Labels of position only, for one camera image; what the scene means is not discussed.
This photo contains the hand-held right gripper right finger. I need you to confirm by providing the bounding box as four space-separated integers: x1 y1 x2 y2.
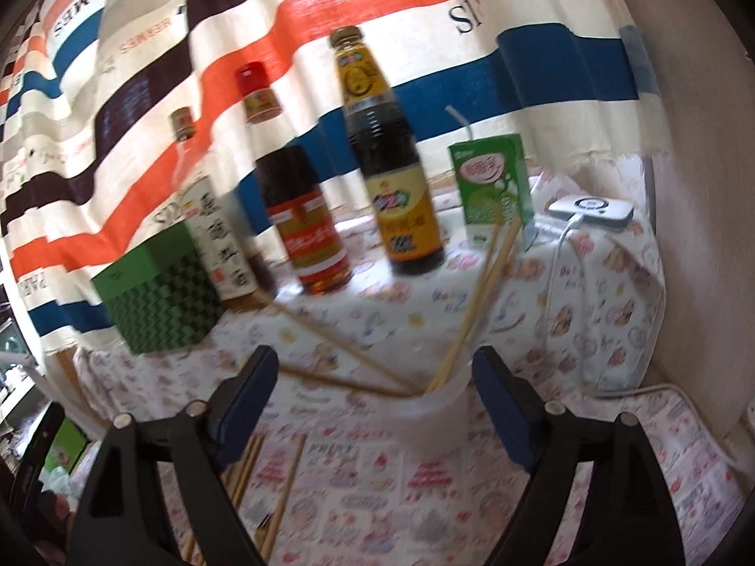
472 347 691 566

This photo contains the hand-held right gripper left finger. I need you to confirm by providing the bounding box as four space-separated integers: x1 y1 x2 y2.
65 345 281 566

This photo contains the translucent plastic cup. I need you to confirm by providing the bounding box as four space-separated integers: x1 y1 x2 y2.
395 380 480 464

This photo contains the pile of wooden chopsticks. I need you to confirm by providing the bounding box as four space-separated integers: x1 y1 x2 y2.
177 433 308 566

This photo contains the small green cardboard box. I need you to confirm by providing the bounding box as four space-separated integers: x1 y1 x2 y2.
44 418 89 475

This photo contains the cluttered shelf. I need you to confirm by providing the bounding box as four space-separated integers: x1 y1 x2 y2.
0 300 45 425

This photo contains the bear print cloth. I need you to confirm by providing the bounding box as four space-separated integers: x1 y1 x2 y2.
76 171 667 402

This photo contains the green checkered box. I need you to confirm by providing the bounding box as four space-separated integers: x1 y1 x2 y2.
91 233 222 355

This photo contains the red patterned tablecloth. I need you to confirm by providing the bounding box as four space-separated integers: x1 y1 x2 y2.
71 366 750 566

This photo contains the clear cooking wine bottle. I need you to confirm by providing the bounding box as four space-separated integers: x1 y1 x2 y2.
168 107 260 308

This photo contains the red cap sauce bottle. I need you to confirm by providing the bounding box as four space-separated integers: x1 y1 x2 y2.
236 62 353 296

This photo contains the white power bank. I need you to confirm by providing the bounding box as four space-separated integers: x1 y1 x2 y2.
545 193 637 231

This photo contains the green drink carton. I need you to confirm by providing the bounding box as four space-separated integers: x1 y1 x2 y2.
445 105 535 249

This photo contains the dark sauce bottle yellow label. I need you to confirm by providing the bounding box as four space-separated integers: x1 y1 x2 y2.
329 26 446 277

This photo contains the beige cabinet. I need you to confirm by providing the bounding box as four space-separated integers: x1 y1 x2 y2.
602 0 755 425

